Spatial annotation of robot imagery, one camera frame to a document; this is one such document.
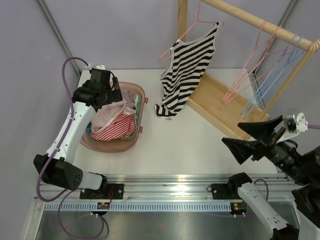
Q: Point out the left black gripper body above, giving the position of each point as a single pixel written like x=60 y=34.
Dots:
x=112 y=96

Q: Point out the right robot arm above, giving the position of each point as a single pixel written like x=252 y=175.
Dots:
x=303 y=188

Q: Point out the pink plastic basin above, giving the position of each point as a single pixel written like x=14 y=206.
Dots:
x=118 y=145

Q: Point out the blue hanger of green top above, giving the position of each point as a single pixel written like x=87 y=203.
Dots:
x=275 y=82

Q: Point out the red striped tank top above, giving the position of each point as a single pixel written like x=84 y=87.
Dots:
x=113 y=121

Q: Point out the mauve tank top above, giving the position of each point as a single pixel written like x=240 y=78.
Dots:
x=128 y=98

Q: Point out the wooden clothes rack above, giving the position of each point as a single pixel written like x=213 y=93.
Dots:
x=206 y=100

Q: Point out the black white striped tank top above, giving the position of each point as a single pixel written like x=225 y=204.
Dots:
x=187 y=64

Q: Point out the aluminium rail frame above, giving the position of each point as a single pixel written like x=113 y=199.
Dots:
x=180 y=168

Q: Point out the pink hanger of red top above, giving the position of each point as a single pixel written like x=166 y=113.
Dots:
x=242 y=72

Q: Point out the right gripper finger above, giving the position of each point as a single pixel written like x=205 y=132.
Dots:
x=242 y=150
x=263 y=130

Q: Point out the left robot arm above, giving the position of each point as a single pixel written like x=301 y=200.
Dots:
x=56 y=166

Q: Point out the green striped tank top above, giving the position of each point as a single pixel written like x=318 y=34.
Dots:
x=137 y=104

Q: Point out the pink hanger of black top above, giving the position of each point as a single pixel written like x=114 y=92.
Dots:
x=182 y=23

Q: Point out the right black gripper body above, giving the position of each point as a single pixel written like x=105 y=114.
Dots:
x=283 y=154

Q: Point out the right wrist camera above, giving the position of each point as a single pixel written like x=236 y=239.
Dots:
x=294 y=124

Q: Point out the white slotted cable duct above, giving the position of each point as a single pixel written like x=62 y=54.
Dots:
x=120 y=206

